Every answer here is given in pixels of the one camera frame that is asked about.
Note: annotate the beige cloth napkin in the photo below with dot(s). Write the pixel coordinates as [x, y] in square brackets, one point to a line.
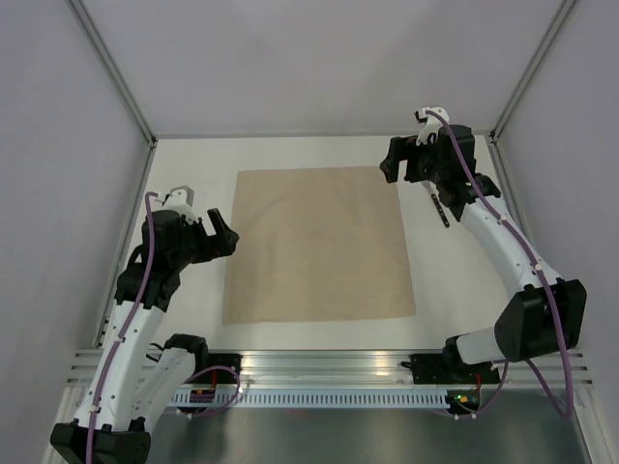
[317, 245]

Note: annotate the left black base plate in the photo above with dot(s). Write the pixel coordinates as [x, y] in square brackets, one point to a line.
[222, 377]

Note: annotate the right aluminium frame post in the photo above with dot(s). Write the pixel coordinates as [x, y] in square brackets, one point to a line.
[553, 31]

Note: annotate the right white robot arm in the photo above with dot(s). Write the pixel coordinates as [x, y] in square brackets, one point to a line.
[545, 312]

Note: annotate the left aluminium frame post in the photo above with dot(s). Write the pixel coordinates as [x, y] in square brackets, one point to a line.
[95, 39]

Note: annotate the aluminium frame post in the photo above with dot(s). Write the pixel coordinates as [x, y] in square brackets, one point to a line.
[553, 31]
[95, 39]

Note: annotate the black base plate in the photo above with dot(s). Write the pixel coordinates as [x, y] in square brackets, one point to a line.
[433, 369]
[222, 377]

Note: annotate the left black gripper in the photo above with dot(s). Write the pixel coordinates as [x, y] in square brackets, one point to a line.
[218, 246]

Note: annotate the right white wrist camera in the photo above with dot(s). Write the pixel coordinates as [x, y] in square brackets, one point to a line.
[432, 119]

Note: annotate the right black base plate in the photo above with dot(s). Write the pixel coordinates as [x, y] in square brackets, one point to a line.
[433, 369]

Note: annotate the black handled steel fork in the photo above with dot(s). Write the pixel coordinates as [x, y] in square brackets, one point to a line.
[439, 209]

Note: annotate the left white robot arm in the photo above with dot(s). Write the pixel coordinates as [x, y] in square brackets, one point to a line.
[116, 418]

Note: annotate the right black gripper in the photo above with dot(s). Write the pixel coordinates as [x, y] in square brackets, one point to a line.
[404, 149]

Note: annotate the aluminium front rail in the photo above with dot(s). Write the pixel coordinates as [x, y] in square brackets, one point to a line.
[270, 369]

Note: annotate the white slotted cable duct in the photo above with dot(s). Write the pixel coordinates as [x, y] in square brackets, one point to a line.
[343, 399]

